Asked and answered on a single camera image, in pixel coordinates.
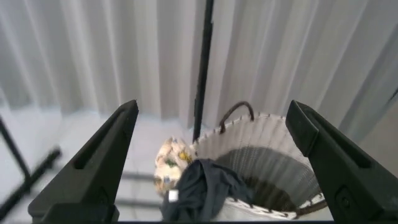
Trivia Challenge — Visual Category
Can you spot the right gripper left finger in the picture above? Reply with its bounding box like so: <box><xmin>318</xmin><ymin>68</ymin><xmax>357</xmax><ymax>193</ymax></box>
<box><xmin>27</xmin><ymin>99</ymin><xmax>139</xmax><ymax>223</ymax></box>

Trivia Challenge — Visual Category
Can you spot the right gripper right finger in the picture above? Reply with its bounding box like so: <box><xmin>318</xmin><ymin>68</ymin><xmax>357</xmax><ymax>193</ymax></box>
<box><xmin>285</xmin><ymin>100</ymin><xmax>398</xmax><ymax>222</ymax></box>

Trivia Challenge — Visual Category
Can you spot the dark grey sleeveless top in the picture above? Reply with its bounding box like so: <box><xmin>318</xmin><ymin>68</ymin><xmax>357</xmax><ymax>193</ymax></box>
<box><xmin>160</xmin><ymin>158</ymin><xmax>256</xmax><ymax>222</ymax></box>

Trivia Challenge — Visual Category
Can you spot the white laundry basket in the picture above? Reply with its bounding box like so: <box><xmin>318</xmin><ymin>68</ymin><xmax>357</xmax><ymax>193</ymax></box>
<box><xmin>189</xmin><ymin>101</ymin><xmax>329</xmax><ymax>222</ymax></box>

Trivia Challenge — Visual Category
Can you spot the black clothes rack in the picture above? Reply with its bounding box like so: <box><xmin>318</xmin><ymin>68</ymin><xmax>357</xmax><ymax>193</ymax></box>
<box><xmin>0</xmin><ymin>0</ymin><xmax>216</xmax><ymax>220</ymax></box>

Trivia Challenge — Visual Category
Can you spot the cream printed garment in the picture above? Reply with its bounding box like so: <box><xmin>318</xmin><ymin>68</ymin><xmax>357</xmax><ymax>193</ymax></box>
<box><xmin>154</xmin><ymin>136</ymin><xmax>195</xmax><ymax>197</ymax></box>

